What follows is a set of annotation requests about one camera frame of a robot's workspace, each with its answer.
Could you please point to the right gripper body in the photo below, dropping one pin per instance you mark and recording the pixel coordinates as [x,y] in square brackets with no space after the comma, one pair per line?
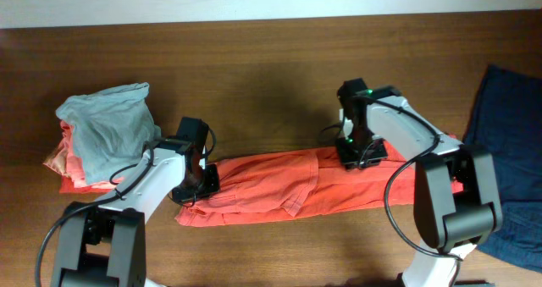
[361,149]

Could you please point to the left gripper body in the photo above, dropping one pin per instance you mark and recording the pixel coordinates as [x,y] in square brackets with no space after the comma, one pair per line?
[202,184]

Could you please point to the red soccer t-shirt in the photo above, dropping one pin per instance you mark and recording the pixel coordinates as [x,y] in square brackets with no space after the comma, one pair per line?
[284,186]

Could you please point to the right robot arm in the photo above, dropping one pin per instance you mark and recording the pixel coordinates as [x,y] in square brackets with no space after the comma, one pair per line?
[456,204]

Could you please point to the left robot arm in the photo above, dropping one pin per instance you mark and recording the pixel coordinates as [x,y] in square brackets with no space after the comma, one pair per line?
[103,243]

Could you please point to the grey folded shirt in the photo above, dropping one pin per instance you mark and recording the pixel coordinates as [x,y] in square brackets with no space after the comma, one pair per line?
[116,120]

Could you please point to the pink folded garment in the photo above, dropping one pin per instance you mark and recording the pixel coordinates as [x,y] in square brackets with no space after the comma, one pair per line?
[81,172]

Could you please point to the navy blue garment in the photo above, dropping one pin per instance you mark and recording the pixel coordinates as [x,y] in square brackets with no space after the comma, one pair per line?
[506,120]

